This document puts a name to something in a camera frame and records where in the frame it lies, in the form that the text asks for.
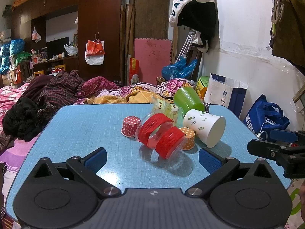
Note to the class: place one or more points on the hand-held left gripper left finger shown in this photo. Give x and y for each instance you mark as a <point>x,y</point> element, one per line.
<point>96,159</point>

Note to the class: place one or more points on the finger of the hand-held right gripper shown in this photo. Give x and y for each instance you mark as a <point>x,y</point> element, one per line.
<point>264,147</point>
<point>283,135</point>

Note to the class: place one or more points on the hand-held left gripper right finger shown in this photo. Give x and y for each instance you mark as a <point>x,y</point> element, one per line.
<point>210,160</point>

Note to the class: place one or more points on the orange polka dot paper cup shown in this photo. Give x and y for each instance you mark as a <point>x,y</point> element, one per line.
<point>188,138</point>

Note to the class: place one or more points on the white leaf print paper cup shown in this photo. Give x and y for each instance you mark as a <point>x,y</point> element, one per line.
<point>205,126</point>

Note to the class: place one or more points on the clear cup with red sleeve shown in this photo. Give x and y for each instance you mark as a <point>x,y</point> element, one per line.
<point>169,143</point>
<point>152,127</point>

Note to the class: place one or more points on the red polka dot paper cup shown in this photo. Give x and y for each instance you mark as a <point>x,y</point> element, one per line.
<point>129,127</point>

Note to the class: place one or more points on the dark polka dot paper cup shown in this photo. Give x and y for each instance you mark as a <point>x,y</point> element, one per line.
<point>206,107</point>

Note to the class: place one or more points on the green plastic cup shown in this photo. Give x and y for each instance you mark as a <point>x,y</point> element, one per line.
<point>188,100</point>

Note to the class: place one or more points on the clear cup with green label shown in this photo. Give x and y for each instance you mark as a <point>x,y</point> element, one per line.
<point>166,108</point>

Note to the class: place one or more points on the blue tote bag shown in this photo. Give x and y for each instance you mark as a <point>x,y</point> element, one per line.
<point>264,114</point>

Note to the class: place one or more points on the white and blue paper bag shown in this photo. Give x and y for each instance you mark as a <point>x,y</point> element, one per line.
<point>219,93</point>

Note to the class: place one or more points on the floral blanket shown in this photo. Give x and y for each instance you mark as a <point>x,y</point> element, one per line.
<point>112,90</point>

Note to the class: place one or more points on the yellow cloth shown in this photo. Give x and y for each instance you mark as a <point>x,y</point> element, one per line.
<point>135,97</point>

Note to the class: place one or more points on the green cardboard box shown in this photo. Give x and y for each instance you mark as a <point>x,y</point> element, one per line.
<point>202,83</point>

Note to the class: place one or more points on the plaid cloth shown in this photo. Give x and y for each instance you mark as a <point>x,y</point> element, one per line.
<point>59,88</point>

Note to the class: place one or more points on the black cloth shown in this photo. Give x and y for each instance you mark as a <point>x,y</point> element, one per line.
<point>21,119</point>

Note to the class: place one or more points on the yellow and orange bag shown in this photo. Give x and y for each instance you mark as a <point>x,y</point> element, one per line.
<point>134,72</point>

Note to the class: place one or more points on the blue plastic bag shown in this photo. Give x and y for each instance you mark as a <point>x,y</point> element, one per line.
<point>178,69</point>

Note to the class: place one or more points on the maroon cloth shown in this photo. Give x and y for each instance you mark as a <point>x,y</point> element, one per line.
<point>35,83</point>

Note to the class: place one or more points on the brown hanging garment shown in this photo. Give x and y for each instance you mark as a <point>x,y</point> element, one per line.
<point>288,28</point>

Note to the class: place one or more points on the white and orange shopping bag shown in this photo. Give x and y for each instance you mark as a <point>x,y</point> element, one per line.
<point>95,52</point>

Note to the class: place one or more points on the pink bed sheet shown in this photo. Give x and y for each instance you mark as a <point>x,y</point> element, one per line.
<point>9,95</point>

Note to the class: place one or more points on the white plastic bag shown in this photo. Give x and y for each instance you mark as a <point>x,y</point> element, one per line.
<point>71,50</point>

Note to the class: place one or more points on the pink foam mat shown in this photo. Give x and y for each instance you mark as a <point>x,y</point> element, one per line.
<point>152,62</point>

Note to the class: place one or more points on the black television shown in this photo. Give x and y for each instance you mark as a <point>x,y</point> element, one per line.
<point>57,46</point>

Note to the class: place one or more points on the blue patterned bag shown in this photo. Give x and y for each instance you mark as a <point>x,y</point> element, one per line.
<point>16,45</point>
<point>4,58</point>

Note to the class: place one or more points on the hanging plastic bag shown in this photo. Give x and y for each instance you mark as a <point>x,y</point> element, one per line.
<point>35,35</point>

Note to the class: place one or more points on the black garment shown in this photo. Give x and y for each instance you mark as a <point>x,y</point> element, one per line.
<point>202,19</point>

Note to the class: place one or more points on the brown wooden wardrobe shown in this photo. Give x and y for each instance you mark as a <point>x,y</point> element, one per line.
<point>100,16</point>

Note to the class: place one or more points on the wooden board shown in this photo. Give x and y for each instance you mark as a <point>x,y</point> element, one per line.
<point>150,12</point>

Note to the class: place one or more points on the orange cloth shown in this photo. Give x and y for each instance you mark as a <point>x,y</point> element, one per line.
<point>23,1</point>

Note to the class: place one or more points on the metal folding frame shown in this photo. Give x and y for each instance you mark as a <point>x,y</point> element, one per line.
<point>188,43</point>

